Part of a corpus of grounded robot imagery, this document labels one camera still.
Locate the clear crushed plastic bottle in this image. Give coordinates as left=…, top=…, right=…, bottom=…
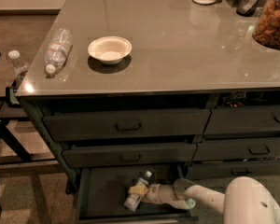
left=44, top=28, right=73, bottom=76

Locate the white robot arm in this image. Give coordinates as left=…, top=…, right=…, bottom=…
left=124, top=176, right=280, bottom=224

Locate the open bottom left drawer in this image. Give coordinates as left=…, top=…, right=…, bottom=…
left=75, top=164, right=199, bottom=224

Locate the top right grey drawer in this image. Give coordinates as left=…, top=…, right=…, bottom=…
left=204, top=105, right=280, bottom=135

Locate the black side table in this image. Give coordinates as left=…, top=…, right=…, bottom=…
left=0, top=48, right=59, bottom=166

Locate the bottom right grey drawer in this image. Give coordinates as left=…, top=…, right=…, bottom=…
left=185, top=160, right=280, bottom=180

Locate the snack bag in drawer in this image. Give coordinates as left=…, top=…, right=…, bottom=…
left=219, top=91, right=265, bottom=107

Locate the grey drawer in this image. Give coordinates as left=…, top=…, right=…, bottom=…
left=43, top=108, right=210, bottom=141
left=63, top=142, right=196, bottom=168
left=204, top=105, right=280, bottom=135
left=185, top=160, right=280, bottom=180
left=193, top=137, right=280, bottom=161

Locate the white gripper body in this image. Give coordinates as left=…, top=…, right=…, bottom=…
left=146, top=184, right=175, bottom=204

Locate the glass jar of snacks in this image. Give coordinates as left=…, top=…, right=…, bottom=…
left=252, top=0, right=280, bottom=49

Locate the middle left grey drawer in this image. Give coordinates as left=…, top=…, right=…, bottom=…
left=63, top=142, right=196, bottom=168

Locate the top left grey drawer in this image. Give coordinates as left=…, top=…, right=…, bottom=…
left=43, top=108, right=210, bottom=141

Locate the white paper bowl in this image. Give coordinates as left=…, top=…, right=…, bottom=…
left=88, top=36, right=132, bottom=64

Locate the middle right grey drawer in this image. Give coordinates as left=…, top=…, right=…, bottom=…
left=193, top=137, right=280, bottom=161

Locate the small clear bottle white cap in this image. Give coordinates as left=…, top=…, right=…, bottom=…
left=8, top=50, right=29, bottom=84

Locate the grey drawer cabinet frame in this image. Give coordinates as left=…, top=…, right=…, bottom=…
left=21, top=91, right=280, bottom=182

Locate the blue label plastic water bottle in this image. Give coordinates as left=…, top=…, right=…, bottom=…
left=124, top=171, right=152, bottom=212

